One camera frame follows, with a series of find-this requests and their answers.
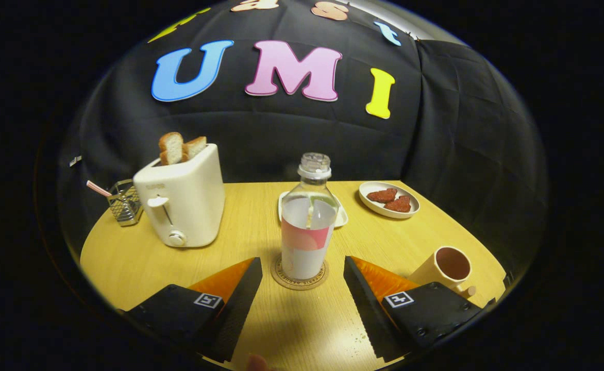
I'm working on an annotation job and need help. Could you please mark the white rectangular tray with greens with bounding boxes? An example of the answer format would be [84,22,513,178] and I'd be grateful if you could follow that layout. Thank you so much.
[278,191,349,228]

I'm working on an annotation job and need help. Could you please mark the clear juice bottle pink label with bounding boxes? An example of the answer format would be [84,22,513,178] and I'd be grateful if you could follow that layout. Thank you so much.
[280,153,340,281]

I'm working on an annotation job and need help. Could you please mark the white round plate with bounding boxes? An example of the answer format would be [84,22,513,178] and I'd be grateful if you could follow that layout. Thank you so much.
[359,181,421,220]

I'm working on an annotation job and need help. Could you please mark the beige cup with handle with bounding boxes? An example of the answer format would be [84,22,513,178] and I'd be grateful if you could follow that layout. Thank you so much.
[408,246,477,299]

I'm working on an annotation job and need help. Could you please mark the white toaster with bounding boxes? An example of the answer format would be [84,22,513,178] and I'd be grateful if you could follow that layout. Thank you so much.
[133,143,226,248]

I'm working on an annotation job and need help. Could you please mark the red meat piece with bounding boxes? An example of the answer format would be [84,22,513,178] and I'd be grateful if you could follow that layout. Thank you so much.
[383,195,412,213]
[366,188,398,203]

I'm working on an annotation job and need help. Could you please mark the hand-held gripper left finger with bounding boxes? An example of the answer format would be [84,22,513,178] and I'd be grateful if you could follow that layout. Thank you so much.
[124,257,264,364]

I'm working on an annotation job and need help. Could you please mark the wooden table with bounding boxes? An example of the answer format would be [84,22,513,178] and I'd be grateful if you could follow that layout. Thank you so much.
[79,180,507,371]

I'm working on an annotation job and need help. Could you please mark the black backdrop cloth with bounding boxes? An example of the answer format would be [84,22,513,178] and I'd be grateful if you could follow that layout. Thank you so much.
[57,0,547,289]

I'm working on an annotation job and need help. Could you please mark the round cork coaster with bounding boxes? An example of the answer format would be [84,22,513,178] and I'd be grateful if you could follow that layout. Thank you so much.
[271,254,330,291]

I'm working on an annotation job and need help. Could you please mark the metal wire basket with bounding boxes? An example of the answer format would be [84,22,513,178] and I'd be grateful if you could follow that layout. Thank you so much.
[107,179,144,227]

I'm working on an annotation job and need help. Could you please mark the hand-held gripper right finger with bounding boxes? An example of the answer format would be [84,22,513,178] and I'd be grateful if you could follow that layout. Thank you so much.
[342,256,496,362]

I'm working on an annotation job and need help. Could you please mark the toast slice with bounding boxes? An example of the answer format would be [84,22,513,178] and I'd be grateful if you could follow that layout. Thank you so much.
[158,132,184,166]
[182,136,208,161]

